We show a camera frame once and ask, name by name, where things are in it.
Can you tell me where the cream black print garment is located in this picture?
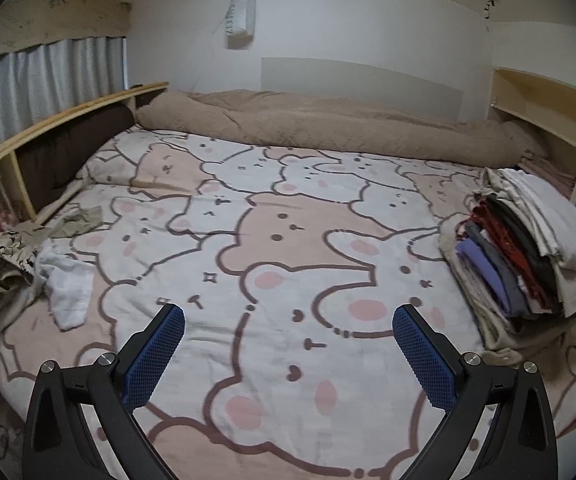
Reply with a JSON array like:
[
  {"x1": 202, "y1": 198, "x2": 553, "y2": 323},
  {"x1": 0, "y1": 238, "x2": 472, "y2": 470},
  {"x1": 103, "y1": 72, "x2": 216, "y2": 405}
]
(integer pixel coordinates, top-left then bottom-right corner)
[{"x1": 0, "y1": 204, "x2": 105, "y2": 331}]

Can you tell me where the stack of folded clothes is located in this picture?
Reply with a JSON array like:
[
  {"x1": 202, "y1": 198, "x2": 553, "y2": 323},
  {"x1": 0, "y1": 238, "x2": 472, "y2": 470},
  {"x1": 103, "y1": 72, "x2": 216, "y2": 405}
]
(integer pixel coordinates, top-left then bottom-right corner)
[{"x1": 438, "y1": 168, "x2": 576, "y2": 364}]

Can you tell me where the white crumpled garment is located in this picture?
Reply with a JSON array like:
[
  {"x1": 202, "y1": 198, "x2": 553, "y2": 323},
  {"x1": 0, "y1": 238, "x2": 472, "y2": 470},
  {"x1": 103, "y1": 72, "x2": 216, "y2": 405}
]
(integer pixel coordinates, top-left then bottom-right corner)
[{"x1": 34, "y1": 240, "x2": 95, "y2": 332}]

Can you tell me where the wooden headboard shelf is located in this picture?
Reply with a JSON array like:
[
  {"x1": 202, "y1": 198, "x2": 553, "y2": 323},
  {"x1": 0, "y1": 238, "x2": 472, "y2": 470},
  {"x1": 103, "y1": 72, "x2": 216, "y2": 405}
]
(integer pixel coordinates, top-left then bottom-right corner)
[{"x1": 0, "y1": 81, "x2": 169, "y2": 223}]

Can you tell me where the bear pattern bed blanket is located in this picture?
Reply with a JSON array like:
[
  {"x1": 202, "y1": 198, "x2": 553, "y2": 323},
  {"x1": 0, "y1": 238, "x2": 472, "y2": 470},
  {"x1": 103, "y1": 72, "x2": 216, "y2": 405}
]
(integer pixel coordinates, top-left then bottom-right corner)
[{"x1": 0, "y1": 127, "x2": 576, "y2": 480}]

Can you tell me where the wooden wardrobe shelf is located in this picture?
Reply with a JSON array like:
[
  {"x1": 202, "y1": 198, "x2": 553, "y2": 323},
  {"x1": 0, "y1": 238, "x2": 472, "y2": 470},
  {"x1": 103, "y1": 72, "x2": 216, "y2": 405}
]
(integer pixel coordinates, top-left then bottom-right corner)
[{"x1": 490, "y1": 68, "x2": 576, "y2": 202}]

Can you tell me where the beige rolled duvet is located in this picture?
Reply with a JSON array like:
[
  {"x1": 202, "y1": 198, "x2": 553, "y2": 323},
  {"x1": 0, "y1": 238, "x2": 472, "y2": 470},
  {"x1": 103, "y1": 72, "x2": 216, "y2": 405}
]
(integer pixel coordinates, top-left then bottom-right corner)
[{"x1": 136, "y1": 90, "x2": 548, "y2": 168}]

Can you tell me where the white hanging wall bag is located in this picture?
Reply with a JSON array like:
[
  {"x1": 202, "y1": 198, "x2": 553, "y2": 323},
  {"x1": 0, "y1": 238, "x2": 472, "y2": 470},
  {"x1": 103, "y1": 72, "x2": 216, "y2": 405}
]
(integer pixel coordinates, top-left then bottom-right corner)
[{"x1": 225, "y1": 0, "x2": 256, "y2": 49}]

